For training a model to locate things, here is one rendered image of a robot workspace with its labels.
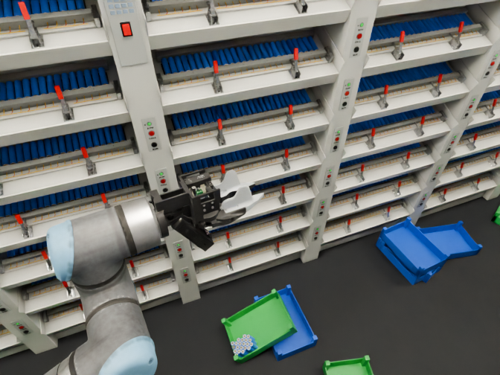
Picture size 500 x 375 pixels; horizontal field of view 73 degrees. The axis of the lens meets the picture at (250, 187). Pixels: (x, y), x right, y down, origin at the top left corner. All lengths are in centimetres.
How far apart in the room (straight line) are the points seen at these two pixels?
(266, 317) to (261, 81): 111
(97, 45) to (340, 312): 158
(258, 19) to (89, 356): 88
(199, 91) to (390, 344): 145
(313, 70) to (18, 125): 90
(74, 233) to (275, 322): 129
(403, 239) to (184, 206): 172
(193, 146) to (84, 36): 46
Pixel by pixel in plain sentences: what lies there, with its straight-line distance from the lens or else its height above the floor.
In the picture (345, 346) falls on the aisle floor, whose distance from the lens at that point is 185.
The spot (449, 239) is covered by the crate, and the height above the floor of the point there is 0.
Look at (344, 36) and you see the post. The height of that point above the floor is 126.
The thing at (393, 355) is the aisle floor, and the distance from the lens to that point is 190.
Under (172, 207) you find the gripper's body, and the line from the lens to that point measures 60.
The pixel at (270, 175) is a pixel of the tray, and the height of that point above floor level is 74.
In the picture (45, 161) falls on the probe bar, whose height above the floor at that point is 100.
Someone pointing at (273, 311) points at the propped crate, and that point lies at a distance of 175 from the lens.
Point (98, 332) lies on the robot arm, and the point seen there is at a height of 114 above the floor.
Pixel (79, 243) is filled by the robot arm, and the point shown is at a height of 125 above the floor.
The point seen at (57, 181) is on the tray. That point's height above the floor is 95.
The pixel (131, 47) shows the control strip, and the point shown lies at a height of 133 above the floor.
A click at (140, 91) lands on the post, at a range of 104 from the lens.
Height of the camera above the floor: 167
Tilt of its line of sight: 44 degrees down
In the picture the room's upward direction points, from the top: straight up
